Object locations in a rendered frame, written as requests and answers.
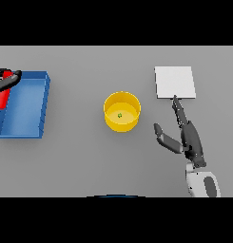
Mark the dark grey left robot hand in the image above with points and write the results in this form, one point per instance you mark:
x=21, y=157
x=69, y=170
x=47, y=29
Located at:
x=7, y=81

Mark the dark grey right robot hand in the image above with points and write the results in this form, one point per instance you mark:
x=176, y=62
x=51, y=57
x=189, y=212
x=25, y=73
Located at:
x=191, y=139

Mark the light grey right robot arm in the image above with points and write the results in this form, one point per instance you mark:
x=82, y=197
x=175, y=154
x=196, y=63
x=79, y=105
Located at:
x=202, y=183

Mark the pale square measuring scale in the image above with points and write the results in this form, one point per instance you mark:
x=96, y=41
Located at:
x=175, y=82

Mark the yellow bowl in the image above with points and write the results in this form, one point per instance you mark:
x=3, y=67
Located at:
x=122, y=121

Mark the green nut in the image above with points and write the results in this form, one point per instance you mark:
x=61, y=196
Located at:
x=120, y=115

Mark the blue tray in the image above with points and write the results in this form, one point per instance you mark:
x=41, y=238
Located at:
x=23, y=107

